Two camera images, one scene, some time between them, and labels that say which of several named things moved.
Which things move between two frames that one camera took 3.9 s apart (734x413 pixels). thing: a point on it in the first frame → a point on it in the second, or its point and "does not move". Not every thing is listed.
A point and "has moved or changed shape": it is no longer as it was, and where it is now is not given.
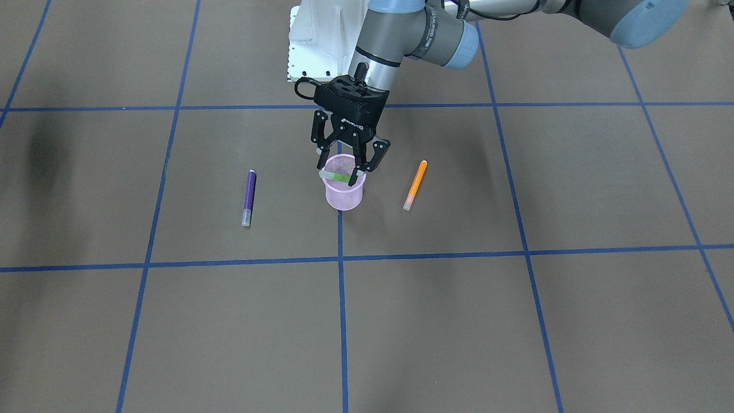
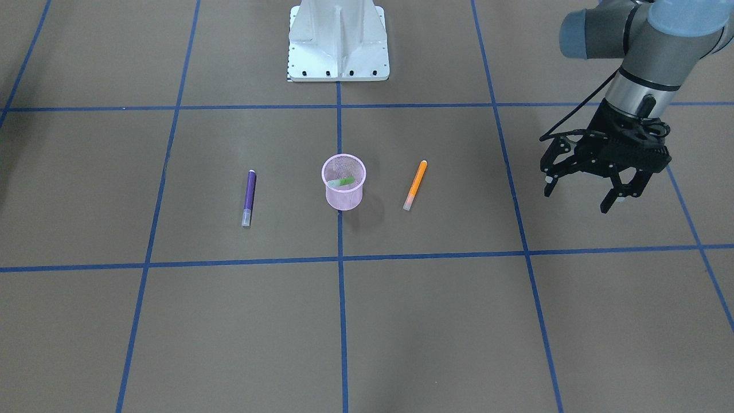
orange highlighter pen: x=416 y=186 does not move
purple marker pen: x=249 y=195 does not move
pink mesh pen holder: x=339 y=195 does not move
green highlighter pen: x=334 y=176 has moved or changed shape
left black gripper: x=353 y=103 → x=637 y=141
